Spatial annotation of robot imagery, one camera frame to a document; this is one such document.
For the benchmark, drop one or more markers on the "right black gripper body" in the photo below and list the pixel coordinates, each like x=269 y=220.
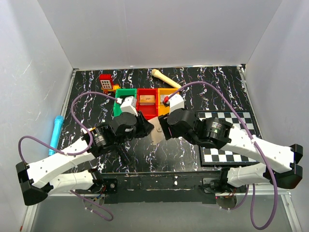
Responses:
x=175 y=134

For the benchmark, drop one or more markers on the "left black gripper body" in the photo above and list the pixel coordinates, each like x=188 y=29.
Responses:
x=128 y=137

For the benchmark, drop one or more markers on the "beige leather card holder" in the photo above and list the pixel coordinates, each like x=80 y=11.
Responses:
x=156 y=134

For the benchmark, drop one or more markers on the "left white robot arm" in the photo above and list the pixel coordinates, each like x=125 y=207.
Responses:
x=40 y=179

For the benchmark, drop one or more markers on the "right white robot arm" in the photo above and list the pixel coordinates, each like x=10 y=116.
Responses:
x=276 y=164

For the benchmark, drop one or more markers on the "orange card box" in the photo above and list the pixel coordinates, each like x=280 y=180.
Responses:
x=147 y=100

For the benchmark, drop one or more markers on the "silver card box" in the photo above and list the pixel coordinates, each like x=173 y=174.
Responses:
x=162 y=98

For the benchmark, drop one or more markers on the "red plastic bin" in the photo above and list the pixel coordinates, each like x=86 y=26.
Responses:
x=149 y=111

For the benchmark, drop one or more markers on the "yellow plastic bin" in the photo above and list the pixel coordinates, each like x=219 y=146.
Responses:
x=162 y=110

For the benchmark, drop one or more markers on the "green plastic bin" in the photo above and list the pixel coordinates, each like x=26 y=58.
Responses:
x=123 y=93

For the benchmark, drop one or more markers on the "beige toy microphone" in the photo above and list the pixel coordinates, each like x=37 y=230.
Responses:
x=157 y=74

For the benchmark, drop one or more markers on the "blue toy microphone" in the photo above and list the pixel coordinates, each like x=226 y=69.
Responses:
x=58 y=122

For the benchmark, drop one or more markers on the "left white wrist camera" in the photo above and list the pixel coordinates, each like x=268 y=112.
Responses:
x=129 y=105

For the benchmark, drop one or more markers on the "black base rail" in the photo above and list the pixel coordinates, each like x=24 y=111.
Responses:
x=156 y=187

